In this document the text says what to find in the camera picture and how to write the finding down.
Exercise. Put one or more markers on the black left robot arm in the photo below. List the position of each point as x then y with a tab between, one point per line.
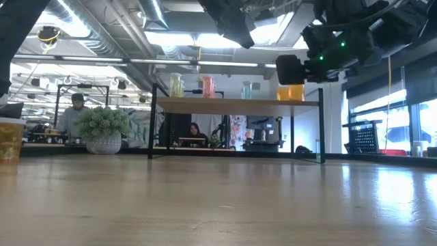
13	34

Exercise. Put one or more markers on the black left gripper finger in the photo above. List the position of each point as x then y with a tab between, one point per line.
232	20

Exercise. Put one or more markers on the long ceiling light bar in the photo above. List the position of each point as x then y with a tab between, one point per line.
270	65
228	64
85	59

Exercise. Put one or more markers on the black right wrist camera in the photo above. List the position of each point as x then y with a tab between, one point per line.
290	70

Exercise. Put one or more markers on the dark grey background monitor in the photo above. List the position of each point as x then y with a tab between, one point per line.
12	110

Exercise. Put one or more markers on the black perforated rack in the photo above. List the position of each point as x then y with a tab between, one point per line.
367	136

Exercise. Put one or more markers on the wooden shelf black metal frame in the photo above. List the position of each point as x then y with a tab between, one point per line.
239	106

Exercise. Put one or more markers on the white container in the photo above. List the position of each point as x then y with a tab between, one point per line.
416	149

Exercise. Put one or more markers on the black aluminium table frame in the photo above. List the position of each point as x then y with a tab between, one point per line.
54	151

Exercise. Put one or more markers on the floral patterned banner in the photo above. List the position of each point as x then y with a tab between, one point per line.
238	131

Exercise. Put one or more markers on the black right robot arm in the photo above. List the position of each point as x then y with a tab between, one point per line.
403	24

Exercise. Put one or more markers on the black background workstation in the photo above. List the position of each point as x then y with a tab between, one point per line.
264	130

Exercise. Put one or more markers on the small teal pill bottle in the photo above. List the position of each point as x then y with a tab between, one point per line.
317	150
242	92
248	90

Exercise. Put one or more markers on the red seat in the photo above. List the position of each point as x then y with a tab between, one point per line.
392	152

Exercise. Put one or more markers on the person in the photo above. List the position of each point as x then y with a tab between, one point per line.
73	116
194	133

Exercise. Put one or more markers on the black metal gantry frame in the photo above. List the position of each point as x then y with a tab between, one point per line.
82	86

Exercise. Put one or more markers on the green artificial plant in pot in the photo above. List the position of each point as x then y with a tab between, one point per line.
102	126

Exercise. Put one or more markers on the orange cup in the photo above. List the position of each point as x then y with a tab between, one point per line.
297	93

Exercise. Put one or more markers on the small green background plant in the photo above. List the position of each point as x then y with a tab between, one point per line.
214	140

